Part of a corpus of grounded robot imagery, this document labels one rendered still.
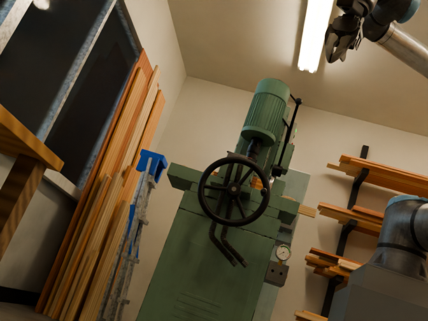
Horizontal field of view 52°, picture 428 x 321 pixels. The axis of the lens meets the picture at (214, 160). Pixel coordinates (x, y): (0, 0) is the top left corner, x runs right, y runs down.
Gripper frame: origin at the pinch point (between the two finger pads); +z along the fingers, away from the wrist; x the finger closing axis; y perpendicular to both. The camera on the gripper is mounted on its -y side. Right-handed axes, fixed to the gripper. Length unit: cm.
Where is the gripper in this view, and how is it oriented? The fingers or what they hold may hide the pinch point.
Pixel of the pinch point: (330, 57)
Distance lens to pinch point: 127.8
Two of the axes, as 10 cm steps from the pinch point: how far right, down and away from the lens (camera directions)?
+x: -8.3, -2.7, 4.9
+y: 3.5, 4.2, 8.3
